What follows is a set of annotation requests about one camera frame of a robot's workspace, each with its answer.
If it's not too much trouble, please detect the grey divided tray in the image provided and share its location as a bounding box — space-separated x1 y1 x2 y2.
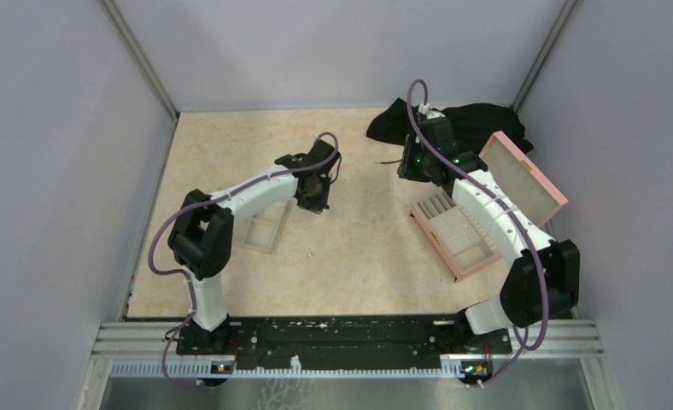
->
233 200 291 254

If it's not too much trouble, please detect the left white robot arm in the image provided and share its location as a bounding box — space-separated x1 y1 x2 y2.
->
148 132 341 354

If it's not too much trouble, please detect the black cloth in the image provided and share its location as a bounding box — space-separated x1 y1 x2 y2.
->
366 98 535 155

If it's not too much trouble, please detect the white toothed cable rail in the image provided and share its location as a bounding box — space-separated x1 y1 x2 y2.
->
110 357 465 379

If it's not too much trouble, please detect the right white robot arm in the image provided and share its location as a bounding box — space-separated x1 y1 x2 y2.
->
398 111 580 352

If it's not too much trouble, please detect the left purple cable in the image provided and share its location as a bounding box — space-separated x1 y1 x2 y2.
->
146 132 341 391

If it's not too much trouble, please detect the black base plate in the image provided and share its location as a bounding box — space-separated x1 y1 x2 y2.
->
176 313 512 371

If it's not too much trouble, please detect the pink jewelry box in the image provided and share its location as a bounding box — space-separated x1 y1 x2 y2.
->
410 132 568 282

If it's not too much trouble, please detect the aluminium frame rail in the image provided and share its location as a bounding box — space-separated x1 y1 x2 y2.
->
91 318 605 360

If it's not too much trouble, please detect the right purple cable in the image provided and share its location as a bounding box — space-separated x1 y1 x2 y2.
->
407 78 552 390

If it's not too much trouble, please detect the purple cable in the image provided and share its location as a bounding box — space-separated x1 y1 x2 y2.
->
146 132 341 391
407 78 552 390

